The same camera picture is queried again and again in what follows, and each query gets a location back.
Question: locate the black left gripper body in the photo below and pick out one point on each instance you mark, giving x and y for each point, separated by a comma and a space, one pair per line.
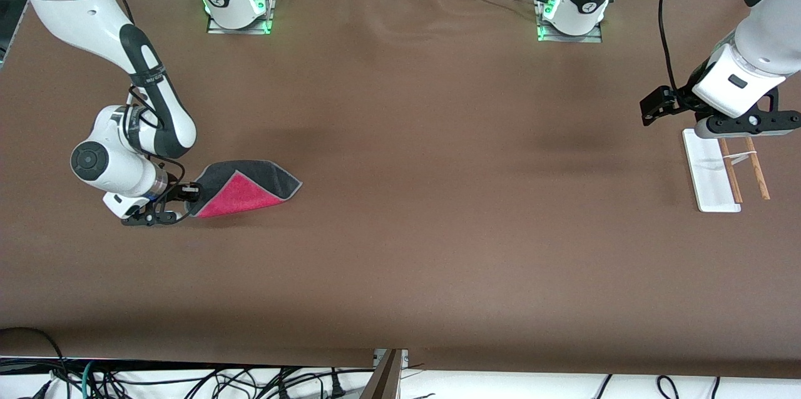
684, 99

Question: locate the wooden chopsticks pair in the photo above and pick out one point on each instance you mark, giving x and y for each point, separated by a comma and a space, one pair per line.
760, 177

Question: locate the grey and pink towel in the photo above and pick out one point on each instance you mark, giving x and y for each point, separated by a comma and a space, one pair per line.
269, 177

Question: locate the white rack cross piece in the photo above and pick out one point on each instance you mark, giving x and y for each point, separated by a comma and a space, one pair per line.
741, 157

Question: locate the white rack base plate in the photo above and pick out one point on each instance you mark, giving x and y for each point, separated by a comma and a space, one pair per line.
707, 167

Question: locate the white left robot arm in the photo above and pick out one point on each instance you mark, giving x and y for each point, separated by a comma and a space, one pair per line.
770, 30

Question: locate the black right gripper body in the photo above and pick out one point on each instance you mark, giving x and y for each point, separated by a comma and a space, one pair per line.
176, 191

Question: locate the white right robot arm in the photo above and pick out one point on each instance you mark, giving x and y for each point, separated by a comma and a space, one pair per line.
75, 5

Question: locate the brown table cover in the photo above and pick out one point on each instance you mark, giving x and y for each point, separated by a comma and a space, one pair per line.
400, 261

